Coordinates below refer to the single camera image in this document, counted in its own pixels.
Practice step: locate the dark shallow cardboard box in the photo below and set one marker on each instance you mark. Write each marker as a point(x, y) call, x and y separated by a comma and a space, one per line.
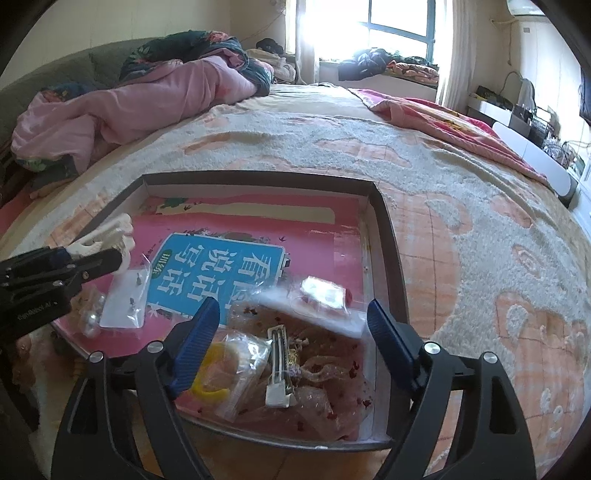
point(388, 258)

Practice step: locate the pink pillow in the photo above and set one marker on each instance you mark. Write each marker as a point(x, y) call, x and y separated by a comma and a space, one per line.
point(18, 207)

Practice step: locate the dark floral quilt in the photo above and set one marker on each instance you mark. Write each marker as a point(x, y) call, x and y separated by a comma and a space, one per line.
point(194, 46)

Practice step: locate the clear bag with small box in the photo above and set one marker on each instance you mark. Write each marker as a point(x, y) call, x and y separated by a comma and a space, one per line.
point(323, 295)

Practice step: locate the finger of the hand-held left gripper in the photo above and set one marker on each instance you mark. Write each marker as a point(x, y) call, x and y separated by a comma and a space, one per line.
point(92, 267)
point(37, 259)

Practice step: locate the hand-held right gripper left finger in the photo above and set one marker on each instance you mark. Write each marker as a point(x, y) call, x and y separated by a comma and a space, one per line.
point(198, 332)

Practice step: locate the desk mirror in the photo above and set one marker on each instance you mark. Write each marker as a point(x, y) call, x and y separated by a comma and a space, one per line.
point(526, 94)

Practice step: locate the spotted fabric bow hair clip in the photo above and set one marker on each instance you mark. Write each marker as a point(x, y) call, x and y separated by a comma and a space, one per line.
point(323, 364)

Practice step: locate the clear bag of pearl beads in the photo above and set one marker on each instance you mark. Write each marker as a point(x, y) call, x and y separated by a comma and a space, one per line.
point(90, 318)

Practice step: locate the pink book with blue label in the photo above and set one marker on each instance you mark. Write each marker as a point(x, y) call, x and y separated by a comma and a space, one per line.
point(277, 230)

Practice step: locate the clear earring card bag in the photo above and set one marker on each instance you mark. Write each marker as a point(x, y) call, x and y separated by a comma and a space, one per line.
point(122, 300)

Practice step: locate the white desk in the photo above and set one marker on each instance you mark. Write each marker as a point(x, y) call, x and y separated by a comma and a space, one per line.
point(521, 138)

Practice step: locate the cream patterned bedspread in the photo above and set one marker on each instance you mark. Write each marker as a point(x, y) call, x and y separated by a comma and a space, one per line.
point(461, 240)

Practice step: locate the green padded headboard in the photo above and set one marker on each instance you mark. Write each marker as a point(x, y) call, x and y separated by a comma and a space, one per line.
point(55, 69)

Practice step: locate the sheer white curtain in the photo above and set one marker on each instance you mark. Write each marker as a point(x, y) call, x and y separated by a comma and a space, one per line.
point(461, 50)
point(302, 41)

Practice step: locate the window with dark frame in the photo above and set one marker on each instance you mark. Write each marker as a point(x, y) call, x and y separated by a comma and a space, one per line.
point(397, 23)

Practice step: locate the small black cloth item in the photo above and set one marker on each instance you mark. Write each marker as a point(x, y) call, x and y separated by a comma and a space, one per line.
point(270, 45)

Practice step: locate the white air conditioner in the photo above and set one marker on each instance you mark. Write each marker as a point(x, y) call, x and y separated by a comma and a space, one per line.
point(524, 7)

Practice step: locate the black wall television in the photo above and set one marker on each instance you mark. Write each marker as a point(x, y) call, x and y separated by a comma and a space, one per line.
point(586, 97)

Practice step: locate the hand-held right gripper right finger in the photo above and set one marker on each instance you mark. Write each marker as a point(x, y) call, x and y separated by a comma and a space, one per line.
point(390, 332)

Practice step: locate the pile of clothes on sill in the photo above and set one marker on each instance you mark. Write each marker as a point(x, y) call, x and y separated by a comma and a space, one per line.
point(378, 62)

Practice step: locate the pink quilt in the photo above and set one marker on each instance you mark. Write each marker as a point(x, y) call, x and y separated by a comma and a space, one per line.
point(138, 101)

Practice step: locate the striped dark cloth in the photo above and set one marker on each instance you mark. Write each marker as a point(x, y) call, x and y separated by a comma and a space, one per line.
point(7, 170)

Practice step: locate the white claw hair clip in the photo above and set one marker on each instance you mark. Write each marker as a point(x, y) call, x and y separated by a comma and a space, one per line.
point(117, 228)

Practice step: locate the pink printed blanket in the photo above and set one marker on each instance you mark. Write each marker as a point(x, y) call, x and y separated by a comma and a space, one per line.
point(452, 129)

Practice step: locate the person's left hand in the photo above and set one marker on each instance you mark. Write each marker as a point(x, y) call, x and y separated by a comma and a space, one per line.
point(23, 344)

